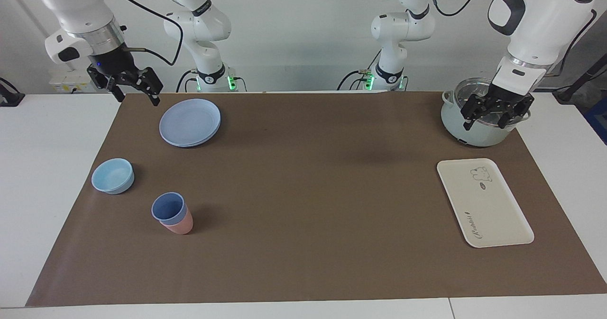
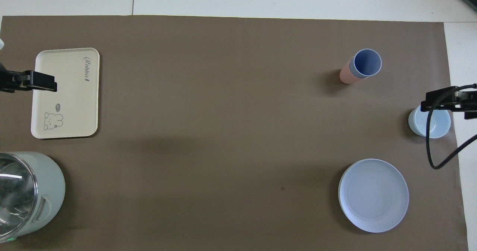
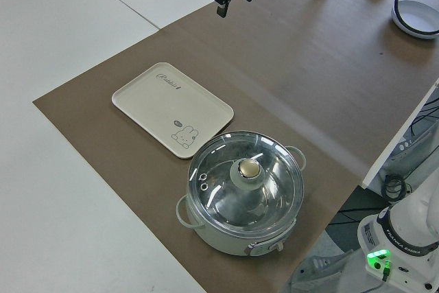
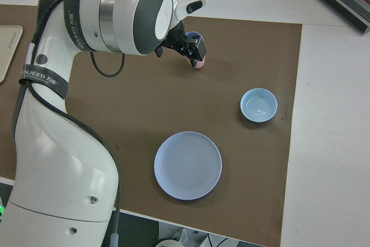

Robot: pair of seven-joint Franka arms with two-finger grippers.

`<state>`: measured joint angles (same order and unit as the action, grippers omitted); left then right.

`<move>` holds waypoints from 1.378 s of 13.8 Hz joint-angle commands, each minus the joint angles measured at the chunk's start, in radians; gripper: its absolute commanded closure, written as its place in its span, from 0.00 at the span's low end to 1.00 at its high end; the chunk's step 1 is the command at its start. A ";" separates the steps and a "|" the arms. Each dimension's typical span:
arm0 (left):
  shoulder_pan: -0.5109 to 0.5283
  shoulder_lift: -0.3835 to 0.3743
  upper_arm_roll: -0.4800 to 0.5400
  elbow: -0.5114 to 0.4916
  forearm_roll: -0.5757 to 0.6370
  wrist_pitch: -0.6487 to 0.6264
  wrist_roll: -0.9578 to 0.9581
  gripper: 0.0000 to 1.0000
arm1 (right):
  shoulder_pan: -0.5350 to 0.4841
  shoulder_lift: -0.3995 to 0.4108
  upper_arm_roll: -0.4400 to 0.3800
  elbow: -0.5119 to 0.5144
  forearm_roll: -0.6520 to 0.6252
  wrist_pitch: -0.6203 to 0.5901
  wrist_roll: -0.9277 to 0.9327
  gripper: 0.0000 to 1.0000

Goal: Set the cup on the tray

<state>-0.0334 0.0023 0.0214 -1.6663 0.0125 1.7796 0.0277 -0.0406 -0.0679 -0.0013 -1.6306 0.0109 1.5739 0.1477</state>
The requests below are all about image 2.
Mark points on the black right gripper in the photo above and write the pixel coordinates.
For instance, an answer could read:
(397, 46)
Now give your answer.
(468, 100)

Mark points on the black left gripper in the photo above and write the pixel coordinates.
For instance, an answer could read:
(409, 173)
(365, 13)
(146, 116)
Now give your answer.
(13, 81)

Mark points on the blue ribbed cup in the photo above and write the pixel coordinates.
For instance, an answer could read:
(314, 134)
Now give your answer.
(367, 62)

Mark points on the pink cup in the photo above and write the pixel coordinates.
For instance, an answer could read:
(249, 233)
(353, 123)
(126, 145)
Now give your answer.
(346, 76)

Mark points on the cream rabbit print tray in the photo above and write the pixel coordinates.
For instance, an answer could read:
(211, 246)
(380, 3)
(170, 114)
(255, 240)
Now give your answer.
(70, 102)

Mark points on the light blue bowl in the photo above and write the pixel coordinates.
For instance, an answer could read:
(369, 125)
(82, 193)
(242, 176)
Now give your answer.
(438, 128)

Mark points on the pale green cooking pot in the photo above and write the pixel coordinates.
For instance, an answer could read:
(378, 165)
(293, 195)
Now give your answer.
(50, 191)

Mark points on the glass pot lid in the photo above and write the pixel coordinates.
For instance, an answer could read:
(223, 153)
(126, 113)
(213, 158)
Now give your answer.
(16, 195)

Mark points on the pale blue plate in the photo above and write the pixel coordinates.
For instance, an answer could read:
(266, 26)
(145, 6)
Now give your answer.
(373, 195)

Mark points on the brown table mat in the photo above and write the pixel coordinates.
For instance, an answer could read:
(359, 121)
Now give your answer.
(231, 131)

